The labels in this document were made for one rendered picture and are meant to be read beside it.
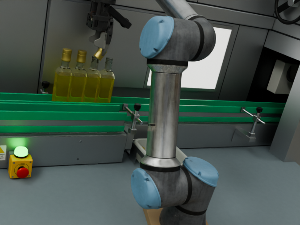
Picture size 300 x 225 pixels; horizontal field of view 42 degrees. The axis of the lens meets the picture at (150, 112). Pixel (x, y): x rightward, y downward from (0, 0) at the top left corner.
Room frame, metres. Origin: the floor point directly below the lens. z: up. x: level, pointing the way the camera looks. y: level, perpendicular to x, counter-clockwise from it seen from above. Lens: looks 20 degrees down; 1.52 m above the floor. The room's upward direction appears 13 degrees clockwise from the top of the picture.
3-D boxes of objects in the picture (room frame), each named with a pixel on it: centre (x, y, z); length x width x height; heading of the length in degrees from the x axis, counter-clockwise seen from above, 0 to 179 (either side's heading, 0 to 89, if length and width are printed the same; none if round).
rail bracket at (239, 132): (1.79, -0.48, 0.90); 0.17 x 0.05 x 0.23; 31
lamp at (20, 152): (1.18, 0.40, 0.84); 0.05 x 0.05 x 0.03
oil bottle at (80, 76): (1.46, 0.30, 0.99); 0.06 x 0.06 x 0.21; 30
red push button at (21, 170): (1.14, 0.37, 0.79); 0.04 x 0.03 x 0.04; 121
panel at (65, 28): (1.75, 0.08, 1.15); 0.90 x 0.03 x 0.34; 121
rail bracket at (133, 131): (1.46, 0.06, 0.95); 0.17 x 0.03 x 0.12; 31
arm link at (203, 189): (1.07, -0.18, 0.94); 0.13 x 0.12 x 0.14; 124
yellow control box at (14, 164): (1.18, 0.40, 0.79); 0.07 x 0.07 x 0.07; 31
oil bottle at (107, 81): (1.52, 0.20, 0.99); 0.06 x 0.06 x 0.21; 30
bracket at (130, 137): (1.47, 0.08, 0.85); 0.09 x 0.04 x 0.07; 31
